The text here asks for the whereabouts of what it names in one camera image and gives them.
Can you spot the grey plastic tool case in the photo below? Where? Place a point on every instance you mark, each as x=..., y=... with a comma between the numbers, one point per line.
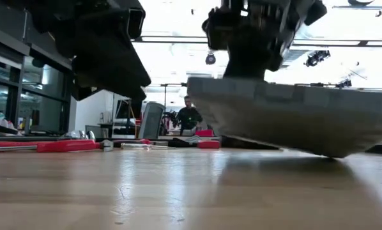
x=290, y=115

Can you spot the dark framed glass partition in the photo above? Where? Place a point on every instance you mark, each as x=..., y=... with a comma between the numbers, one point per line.
x=44, y=96

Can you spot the black metal stand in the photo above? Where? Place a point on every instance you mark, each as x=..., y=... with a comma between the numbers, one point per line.
x=315, y=84

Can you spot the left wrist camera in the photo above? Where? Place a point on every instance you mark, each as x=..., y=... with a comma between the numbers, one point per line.
x=136, y=22

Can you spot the black camera on stand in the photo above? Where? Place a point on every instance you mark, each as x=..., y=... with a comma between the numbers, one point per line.
x=344, y=83

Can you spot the person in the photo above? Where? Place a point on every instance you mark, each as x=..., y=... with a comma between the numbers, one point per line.
x=188, y=118

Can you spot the dark computer monitor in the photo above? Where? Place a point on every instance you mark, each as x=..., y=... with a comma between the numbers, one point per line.
x=122, y=110

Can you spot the black ceiling camera rig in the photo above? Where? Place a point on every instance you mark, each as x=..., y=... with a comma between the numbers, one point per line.
x=317, y=57

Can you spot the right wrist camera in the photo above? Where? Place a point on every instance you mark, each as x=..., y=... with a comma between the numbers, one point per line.
x=216, y=32

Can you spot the clear safety glasses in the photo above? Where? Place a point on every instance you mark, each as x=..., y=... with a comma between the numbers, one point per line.
x=82, y=134

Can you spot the black ceiling spotlight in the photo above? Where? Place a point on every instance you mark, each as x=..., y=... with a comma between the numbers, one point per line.
x=210, y=58

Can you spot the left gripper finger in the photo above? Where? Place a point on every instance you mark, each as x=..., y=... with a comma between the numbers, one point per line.
x=111, y=67
x=80, y=93

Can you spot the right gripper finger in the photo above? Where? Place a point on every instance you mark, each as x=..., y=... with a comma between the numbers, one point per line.
x=250, y=57

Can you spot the hex key set red holder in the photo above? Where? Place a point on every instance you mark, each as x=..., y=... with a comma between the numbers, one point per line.
x=208, y=144

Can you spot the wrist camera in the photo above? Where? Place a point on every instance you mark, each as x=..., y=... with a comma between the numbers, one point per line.
x=216, y=32
x=136, y=22

